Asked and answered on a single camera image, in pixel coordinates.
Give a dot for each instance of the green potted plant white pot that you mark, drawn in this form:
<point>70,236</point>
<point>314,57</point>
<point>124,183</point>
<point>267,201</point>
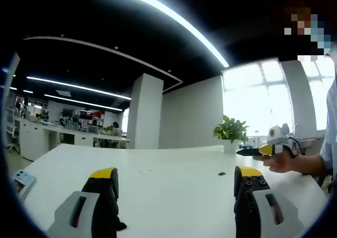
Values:
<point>231,131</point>

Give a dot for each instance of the person's right hand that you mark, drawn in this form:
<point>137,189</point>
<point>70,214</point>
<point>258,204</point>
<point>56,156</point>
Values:
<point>287,165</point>

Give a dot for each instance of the white office chair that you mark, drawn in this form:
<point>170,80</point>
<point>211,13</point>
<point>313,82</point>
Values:
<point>13,135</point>

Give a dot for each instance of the black plastic buckle part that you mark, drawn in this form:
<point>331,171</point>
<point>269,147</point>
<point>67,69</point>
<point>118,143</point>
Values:
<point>222,173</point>

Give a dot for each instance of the white background desk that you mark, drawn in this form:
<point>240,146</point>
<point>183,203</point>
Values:
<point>87,134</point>

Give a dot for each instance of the red wall screen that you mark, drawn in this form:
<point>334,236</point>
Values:
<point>92,114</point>

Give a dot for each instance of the long ceiling light strip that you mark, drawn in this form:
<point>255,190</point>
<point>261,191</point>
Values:
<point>168,13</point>

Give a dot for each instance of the white cabinet counter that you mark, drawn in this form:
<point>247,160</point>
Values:
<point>34,138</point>

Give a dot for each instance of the large bright window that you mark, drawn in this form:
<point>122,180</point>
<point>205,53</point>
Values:
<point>319,95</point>
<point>255,101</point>

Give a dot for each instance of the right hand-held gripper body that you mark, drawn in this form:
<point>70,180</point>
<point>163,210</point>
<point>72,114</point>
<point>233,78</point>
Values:
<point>279,136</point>

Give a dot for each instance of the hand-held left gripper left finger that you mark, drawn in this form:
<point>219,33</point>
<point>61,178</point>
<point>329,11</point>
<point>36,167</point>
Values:
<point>87,211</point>

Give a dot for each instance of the background ceiling light strip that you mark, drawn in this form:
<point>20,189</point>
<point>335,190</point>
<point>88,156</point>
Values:
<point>84,102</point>
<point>79,86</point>

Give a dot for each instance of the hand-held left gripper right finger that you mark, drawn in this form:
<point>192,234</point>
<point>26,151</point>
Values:
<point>263,211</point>

